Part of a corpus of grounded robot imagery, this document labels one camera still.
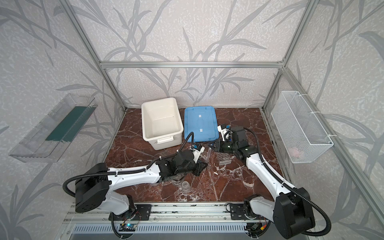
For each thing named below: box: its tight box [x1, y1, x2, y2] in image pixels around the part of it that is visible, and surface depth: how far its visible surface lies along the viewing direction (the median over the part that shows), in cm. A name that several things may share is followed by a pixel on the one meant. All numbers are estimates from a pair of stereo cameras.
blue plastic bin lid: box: [184, 106, 220, 142], surface depth 114 cm
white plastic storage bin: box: [141, 97, 184, 151], surface depth 105 cm
